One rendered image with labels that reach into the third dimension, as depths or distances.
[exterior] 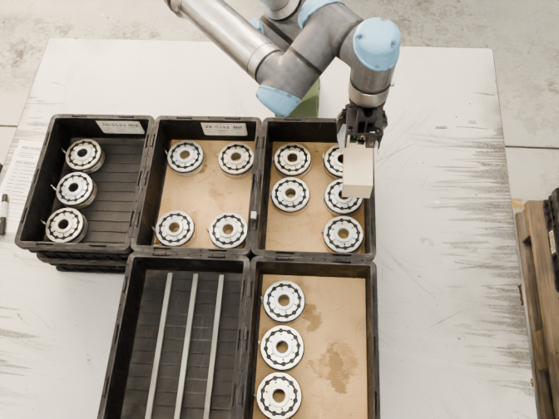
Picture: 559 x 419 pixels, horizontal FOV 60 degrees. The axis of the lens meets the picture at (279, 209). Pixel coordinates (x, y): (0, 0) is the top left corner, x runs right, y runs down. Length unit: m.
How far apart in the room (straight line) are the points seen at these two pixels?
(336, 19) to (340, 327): 0.71
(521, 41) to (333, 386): 2.24
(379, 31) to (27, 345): 1.22
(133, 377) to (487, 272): 0.97
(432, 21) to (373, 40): 2.15
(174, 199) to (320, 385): 0.62
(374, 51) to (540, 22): 2.35
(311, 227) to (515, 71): 1.79
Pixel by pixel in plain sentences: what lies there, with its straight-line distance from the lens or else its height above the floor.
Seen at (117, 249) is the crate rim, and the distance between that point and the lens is 1.26.
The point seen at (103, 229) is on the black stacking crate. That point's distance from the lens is 1.42.
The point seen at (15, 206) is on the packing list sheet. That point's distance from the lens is 1.73.
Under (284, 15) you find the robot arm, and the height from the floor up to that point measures 1.06.
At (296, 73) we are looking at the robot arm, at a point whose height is 1.36.
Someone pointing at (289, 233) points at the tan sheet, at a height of 0.83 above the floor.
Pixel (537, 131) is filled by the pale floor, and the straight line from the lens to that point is 2.67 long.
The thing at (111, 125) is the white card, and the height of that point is 0.90.
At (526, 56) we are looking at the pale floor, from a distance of 2.93.
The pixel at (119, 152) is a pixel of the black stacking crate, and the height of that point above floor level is 0.83.
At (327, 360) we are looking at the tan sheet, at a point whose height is 0.83.
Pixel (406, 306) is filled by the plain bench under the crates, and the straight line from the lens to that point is 1.40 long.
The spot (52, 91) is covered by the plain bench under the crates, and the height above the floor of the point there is 0.70.
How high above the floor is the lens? 2.04
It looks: 66 degrees down
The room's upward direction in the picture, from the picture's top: 8 degrees counter-clockwise
